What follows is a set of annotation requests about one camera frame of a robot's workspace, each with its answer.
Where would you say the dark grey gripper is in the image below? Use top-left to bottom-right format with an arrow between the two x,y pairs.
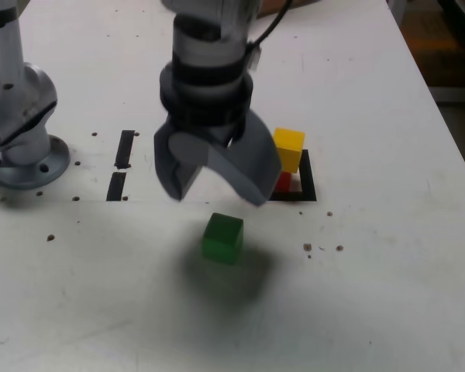
153,112 -> 284,206

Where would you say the red cube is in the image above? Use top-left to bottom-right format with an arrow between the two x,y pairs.
274,172 -> 295,194

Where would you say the green cube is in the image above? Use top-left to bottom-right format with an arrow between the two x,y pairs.
200,212 -> 244,267

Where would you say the yellow cube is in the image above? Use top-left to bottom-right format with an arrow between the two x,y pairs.
273,127 -> 306,174

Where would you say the black tape square outline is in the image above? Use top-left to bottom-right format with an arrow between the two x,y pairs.
269,149 -> 319,202

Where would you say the black tape strip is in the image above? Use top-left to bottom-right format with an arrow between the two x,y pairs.
105,129 -> 136,202

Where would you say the brown wooden furniture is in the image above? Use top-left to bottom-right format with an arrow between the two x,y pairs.
401,0 -> 465,104

